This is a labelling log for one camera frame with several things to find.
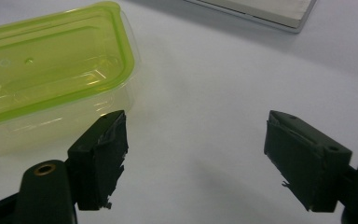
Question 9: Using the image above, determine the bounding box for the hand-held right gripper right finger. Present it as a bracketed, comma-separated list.
[263, 109, 353, 213]

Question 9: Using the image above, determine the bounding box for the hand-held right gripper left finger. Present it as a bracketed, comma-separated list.
[66, 109, 130, 212]

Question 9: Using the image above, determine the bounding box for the clear plastic container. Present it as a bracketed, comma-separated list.
[0, 12, 143, 162]

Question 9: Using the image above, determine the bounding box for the green container lid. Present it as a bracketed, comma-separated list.
[0, 1, 136, 129]

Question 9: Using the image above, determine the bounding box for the flat grey board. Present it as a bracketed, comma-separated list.
[185, 0, 319, 34]

